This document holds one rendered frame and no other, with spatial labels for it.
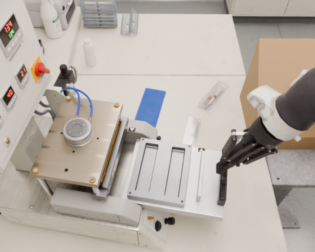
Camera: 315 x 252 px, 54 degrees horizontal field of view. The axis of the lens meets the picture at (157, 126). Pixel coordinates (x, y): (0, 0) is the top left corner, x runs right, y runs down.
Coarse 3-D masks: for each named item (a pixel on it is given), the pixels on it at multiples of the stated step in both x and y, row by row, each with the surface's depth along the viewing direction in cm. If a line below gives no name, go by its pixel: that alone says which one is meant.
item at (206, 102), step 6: (216, 84) 144; (222, 84) 144; (210, 90) 142; (216, 90) 142; (222, 90) 142; (204, 96) 140; (210, 96) 140; (216, 96) 140; (204, 102) 138; (210, 102) 138
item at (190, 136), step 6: (192, 120) 132; (198, 120) 132; (186, 126) 130; (192, 126) 130; (198, 126) 130; (186, 132) 128; (192, 132) 128; (186, 138) 127; (192, 138) 127; (192, 144) 125
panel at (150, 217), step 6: (144, 210) 93; (150, 210) 97; (156, 210) 100; (144, 216) 93; (150, 216) 96; (156, 216) 100; (162, 216) 103; (168, 216) 108; (144, 222) 92; (150, 222) 96; (162, 222) 103; (150, 228) 95; (162, 228) 102; (168, 228) 106; (156, 234) 98; (162, 234) 102; (162, 240) 101
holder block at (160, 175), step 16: (144, 144) 98; (160, 144) 98; (176, 144) 98; (144, 160) 97; (160, 160) 95; (176, 160) 97; (144, 176) 93; (160, 176) 92; (176, 176) 93; (128, 192) 89; (144, 192) 89; (160, 192) 89; (176, 192) 90
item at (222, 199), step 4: (224, 172) 91; (220, 176) 90; (224, 176) 90; (220, 180) 90; (224, 180) 89; (220, 184) 89; (224, 184) 89; (220, 188) 88; (224, 188) 88; (220, 192) 87; (224, 192) 87; (220, 196) 87; (224, 196) 87; (220, 200) 87; (224, 200) 86; (220, 204) 89
